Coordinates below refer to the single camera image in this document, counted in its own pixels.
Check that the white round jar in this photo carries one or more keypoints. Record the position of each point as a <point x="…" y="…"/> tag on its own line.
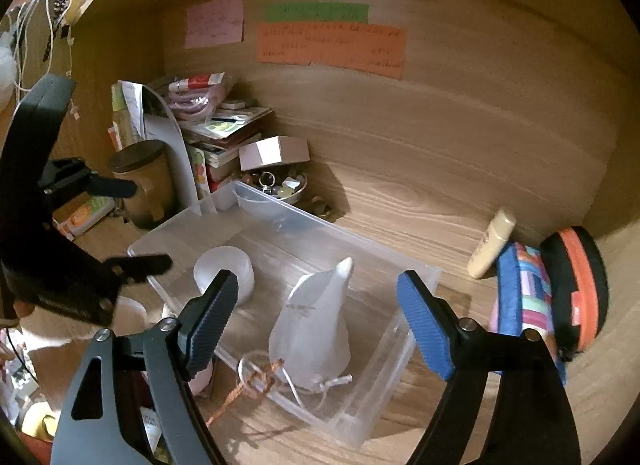
<point x="225" y="265"/>

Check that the clear plastic storage bin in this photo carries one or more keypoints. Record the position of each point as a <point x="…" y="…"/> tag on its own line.
<point x="310" y="245"/>

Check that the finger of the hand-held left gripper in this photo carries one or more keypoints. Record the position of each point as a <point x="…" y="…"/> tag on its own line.
<point x="117" y="187"/>
<point x="150" y="265"/>

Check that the cream lotion tube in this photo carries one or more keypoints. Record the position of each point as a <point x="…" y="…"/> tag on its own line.
<point x="492" y="245"/>

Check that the bowl of small trinkets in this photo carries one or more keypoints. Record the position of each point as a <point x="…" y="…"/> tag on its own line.
<point x="280" y="187"/>

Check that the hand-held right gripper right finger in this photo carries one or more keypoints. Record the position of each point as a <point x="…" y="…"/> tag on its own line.
<point x="425" y="325"/>

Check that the orange sticky note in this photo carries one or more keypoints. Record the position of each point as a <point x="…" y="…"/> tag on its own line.
<point x="332" y="47"/>

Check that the blue patchwork pouch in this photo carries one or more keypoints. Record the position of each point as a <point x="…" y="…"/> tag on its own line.
<point x="530" y="290"/>

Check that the small white cardboard box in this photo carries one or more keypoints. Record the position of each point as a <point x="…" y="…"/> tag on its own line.
<point x="272" y="152"/>

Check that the pink sticky note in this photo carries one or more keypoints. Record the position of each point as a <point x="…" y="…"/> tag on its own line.
<point x="214" y="21"/>

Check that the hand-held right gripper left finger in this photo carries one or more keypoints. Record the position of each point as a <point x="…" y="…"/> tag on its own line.
<point x="210" y="320"/>

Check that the stack of books and papers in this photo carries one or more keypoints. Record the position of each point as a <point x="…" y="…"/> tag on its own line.
<point x="225" y="145"/>

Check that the brown jar with dark lid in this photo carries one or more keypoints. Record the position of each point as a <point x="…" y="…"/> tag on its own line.
<point x="145" y="180"/>

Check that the wooden desktop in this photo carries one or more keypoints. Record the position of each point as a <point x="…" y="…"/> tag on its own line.
<point x="400" y="225"/>

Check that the orange green snack packet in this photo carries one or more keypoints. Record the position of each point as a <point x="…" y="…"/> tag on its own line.
<point x="85" y="217"/>

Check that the green sticky note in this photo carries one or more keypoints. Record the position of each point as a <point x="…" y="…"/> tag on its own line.
<point x="316" y="13"/>

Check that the white curved board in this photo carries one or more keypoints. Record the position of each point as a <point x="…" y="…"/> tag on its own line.
<point x="167" y="145"/>

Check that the black orange zip case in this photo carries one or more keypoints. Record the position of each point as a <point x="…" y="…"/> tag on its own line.
<point x="575" y="285"/>

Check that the green white paper packet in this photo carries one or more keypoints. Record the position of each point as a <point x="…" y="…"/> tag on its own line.
<point x="122" y="115"/>

